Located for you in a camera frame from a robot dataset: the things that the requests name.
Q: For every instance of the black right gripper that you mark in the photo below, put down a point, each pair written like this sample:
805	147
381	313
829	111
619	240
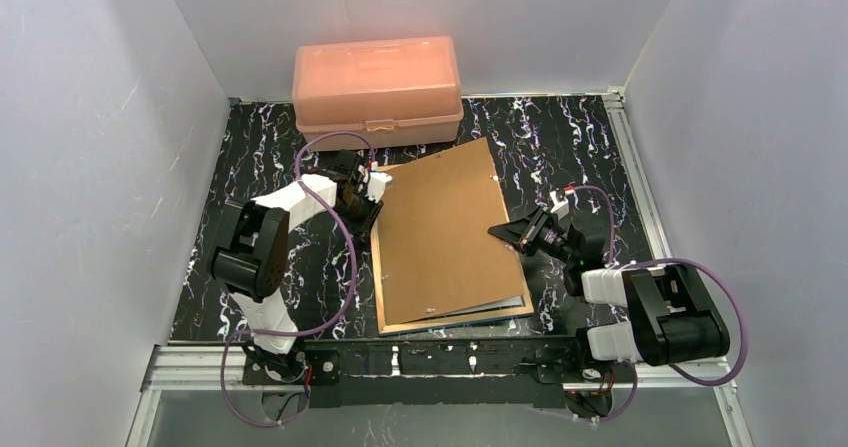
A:
530	234

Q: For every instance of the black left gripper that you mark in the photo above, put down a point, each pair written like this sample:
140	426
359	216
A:
361	207

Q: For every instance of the blue wooden picture frame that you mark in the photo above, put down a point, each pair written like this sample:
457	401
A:
464	321

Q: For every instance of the brown cardboard backing board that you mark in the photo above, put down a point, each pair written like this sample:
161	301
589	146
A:
444	232

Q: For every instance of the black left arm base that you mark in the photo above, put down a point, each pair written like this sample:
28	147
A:
286	381

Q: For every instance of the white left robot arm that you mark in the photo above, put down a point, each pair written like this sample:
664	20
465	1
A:
251	249

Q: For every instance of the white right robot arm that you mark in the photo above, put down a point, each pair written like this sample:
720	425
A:
671	315

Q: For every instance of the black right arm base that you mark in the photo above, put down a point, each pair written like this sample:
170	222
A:
570	364

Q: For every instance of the translucent pink plastic storage box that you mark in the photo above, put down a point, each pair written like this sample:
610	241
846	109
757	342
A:
388	93

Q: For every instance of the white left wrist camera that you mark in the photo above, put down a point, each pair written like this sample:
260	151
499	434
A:
378	183

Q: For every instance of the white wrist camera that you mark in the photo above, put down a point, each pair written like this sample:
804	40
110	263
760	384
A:
561	204
378	183

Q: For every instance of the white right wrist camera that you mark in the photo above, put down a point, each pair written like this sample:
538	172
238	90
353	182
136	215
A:
561	204

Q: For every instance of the aluminium right side rail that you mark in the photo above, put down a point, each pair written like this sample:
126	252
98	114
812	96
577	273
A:
614	105

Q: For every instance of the aluminium rail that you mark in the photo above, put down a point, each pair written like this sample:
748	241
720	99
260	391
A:
448	392
614	105

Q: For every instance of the aluminium front rail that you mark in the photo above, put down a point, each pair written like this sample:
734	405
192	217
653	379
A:
448	392

